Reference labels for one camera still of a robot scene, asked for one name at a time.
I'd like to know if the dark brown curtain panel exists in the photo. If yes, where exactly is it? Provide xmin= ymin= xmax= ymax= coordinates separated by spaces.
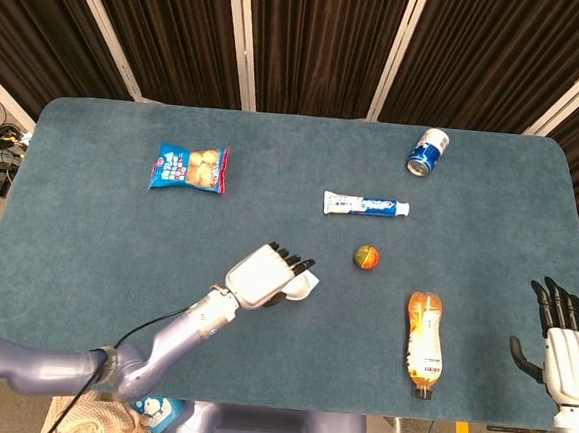
xmin=0 ymin=0 xmax=143 ymax=130
xmin=378 ymin=0 xmax=579 ymax=140
xmin=237 ymin=0 xmax=414 ymax=124
xmin=72 ymin=0 xmax=251 ymax=111

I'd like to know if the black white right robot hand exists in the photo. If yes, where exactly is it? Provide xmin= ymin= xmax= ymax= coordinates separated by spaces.
xmin=503 ymin=272 xmax=579 ymax=411

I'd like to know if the blue white cartoon bag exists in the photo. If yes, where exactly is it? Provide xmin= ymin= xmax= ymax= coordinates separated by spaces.
xmin=127 ymin=394 xmax=187 ymax=433

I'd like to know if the blue felt table cloth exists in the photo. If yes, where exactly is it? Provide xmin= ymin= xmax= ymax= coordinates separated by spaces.
xmin=0 ymin=91 xmax=579 ymax=433

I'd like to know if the white paper cup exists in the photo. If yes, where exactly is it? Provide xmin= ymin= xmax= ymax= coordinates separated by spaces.
xmin=282 ymin=270 xmax=319 ymax=303

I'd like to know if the orange green ball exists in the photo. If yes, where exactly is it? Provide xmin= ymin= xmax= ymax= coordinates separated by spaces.
xmin=352 ymin=243 xmax=383 ymax=273

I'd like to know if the black yellow cable bundle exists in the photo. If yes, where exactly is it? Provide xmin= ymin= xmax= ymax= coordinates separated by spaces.
xmin=0 ymin=122 xmax=33 ymax=153

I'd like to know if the white blue toothpaste tube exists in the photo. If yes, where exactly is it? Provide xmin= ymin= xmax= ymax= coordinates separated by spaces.
xmin=321 ymin=189 xmax=412 ymax=222

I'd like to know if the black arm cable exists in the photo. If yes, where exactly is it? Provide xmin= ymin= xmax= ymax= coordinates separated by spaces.
xmin=44 ymin=295 xmax=192 ymax=433

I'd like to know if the orange drink bottle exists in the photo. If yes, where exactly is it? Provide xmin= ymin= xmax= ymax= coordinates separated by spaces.
xmin=400 ymin=289 xmax=450 ymax=403

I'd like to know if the blue white drink can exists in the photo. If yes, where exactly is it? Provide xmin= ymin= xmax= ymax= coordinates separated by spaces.
xmin=405 ymin=126 xmax=452 ymax=180

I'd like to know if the beige knitted cloth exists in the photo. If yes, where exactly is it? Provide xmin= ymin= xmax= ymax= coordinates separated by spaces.
xmin=46 ymin=386 xmax=157 ymax=433

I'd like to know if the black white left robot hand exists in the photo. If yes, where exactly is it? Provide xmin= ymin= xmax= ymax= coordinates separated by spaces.
xmin=222 ymin=239 xmax=318 ymax=314

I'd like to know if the white frame post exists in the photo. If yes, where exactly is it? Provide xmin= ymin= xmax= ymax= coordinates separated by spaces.
xmin=365 ymin=0 xmax=432 ymax=126
xmin=523 ymin=30 xmax=579 ymax=140
xmin=55 ymin=0 xmax=156 ymax=103
xmin=216 ymin=0 xmax=266 ymax=113
xmin=0 ymin=62 xmax=43 ymax=133

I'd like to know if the blue snack bag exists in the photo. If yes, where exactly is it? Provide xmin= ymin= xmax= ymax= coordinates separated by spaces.
xmin=147 ymin=139 xmax=232 ymax=197

